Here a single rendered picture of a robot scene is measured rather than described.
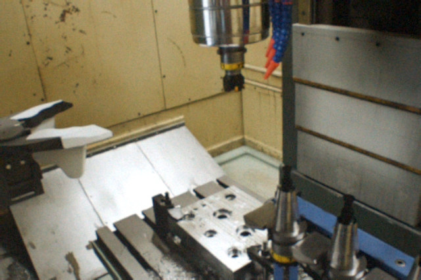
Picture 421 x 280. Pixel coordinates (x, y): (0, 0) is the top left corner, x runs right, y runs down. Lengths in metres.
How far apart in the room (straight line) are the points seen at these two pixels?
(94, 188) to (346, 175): 1.01
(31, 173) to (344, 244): 0.40
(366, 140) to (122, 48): 1.10
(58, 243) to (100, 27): 0.88
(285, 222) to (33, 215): 1.24
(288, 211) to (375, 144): 0.63
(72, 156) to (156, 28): 1.45
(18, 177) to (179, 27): 1.52
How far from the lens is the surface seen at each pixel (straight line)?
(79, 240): 1.62
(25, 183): 0.51
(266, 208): 0.71
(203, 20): 0.77
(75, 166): 0.48
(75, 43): 1.75
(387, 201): 1.27
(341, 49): 1.19
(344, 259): 0.57
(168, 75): 1.95
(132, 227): 1.25
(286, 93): 1.44
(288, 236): 0.63
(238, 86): 0.84
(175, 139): 1.98
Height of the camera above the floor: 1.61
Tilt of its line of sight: 25 degrees down
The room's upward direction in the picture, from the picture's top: 5 degrees counter-clockwise
